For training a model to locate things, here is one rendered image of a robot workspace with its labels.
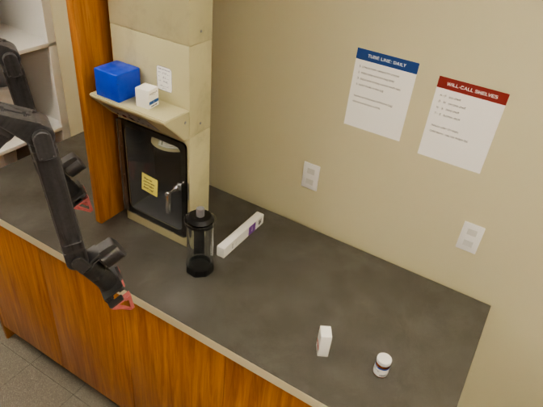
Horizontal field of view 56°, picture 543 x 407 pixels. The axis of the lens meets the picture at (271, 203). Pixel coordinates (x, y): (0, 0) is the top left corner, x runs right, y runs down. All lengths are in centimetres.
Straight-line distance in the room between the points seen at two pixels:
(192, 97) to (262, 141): 52
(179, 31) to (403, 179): 91
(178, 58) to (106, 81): 25
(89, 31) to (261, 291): 102
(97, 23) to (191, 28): 38
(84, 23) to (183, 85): 37
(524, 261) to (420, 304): 37
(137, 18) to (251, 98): 58
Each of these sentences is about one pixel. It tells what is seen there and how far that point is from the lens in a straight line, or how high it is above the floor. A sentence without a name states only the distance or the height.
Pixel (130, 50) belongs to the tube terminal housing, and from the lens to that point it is 174.
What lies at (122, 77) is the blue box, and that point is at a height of 159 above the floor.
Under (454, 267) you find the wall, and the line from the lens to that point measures 198.
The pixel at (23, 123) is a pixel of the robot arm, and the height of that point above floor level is 168.
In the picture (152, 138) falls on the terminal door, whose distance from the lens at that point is 178.
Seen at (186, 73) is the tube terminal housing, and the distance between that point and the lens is 160.
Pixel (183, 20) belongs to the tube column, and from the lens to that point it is 155.
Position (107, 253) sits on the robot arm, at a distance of 148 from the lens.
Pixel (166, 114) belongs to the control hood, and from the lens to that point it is 161.
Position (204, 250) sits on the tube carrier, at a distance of 175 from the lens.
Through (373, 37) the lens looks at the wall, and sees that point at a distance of 173.
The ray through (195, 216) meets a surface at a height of 118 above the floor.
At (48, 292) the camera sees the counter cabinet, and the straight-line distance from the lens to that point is 234.
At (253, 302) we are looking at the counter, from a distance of 175.
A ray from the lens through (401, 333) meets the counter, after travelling 177.
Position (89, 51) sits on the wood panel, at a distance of 180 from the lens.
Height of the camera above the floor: 220
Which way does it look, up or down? 35 degrees down
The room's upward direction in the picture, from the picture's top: 6 degrees clockwise
